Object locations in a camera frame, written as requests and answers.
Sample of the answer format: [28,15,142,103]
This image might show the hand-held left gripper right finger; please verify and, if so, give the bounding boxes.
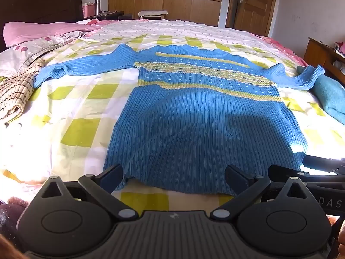
[210,164,316,220]

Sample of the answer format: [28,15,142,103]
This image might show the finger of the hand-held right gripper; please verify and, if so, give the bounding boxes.
[268,164,310,181]
[302,155,345,175]

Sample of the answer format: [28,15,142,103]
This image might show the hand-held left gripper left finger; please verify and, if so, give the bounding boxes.
[40,163,138,220]

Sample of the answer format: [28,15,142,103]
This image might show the blue knitted striped sweater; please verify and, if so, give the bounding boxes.
[34,43,325,196]

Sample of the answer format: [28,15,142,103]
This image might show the person's right hand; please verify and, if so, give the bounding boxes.
[337,218,345,259]

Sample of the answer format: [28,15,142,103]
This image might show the teal cloth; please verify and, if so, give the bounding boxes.
[313,74,345,126]

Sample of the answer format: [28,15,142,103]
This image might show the checkered and floral bed cover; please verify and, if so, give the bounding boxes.
[0,19,345,212]

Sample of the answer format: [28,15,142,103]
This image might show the wooden shelf unit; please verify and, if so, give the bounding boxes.
[303,37,345,87]

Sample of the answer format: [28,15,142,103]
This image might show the brown plaid cloth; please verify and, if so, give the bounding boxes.
[0,58,46,122]

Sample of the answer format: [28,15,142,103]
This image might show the white printed pillow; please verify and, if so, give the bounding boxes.
[0,31,85,76]

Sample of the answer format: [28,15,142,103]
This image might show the dark wooden nightstand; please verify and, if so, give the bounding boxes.
[92,11,132,21]

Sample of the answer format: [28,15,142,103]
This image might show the pink pillow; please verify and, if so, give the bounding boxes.
[3,22,100,47]

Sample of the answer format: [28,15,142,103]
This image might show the wooden door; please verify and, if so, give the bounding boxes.
[226,0,279,37]

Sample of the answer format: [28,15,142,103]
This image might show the pink plastic basket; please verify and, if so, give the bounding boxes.
[82,3,95,19]

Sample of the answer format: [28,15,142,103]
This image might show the small cushioned stool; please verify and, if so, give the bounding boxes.
[138,10,168,20]

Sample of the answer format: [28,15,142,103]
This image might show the dark wooden headboard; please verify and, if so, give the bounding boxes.
[0,0,83,52]

